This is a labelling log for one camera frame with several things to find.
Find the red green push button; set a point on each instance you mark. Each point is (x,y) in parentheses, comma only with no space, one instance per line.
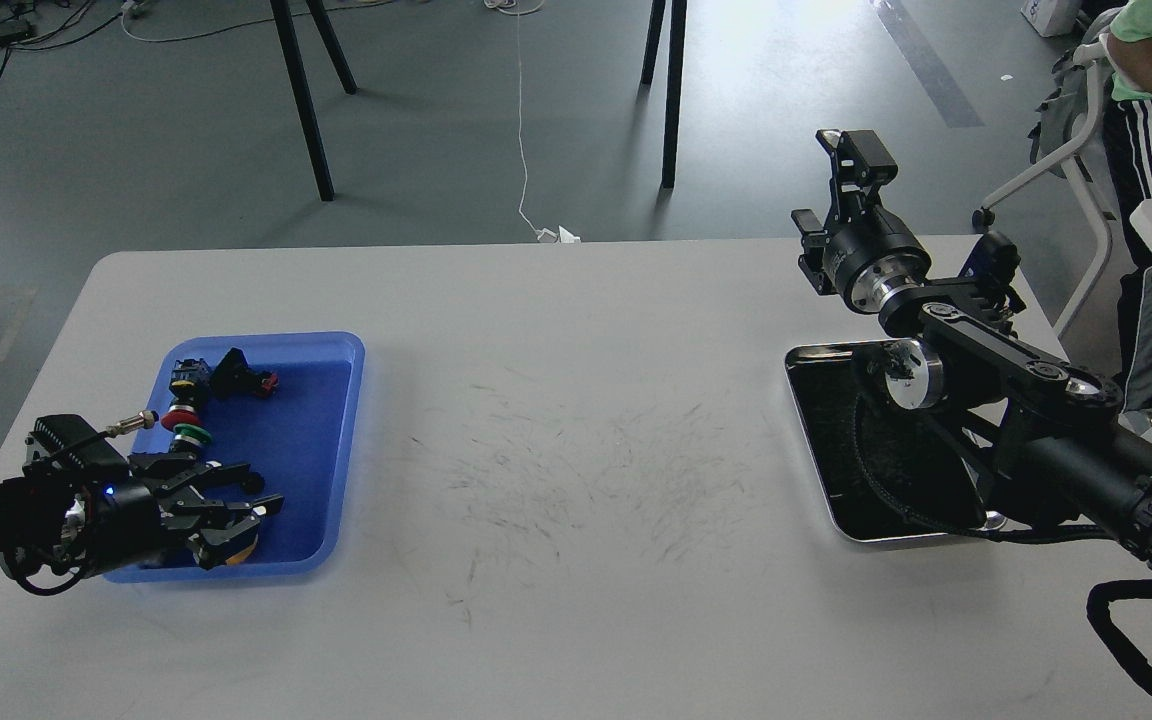
(184,419)

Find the silver metal tray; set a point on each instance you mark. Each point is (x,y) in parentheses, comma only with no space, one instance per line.
(872,461)

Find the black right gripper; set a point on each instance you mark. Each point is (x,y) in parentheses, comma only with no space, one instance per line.
(862,258)

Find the black stand legs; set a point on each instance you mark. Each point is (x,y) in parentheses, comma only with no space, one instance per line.
(677,11)
(288,41)

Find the black stand legs right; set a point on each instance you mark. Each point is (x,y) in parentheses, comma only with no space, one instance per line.
(677,11)

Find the yellow mushroom push button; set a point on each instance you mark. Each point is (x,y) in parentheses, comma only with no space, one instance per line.
(236,550)

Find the blue yellow switch block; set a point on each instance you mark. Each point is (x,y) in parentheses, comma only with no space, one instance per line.
(190,381)

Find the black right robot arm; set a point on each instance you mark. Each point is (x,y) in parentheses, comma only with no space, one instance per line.
(950,421)

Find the black stand legs left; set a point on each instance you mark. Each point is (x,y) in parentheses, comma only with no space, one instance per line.
(288,41)

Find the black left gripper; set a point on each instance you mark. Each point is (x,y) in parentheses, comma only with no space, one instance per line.
(115,523)

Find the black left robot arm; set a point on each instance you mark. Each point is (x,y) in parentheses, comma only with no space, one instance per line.
(65,453)

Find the white rolling chair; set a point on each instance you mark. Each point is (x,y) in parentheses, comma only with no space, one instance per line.
(1069,119)

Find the blue plastic tray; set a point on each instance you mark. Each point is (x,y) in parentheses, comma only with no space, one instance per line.
(299,440)

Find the black red switch component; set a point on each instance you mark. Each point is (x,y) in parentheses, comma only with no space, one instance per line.
(233,376)

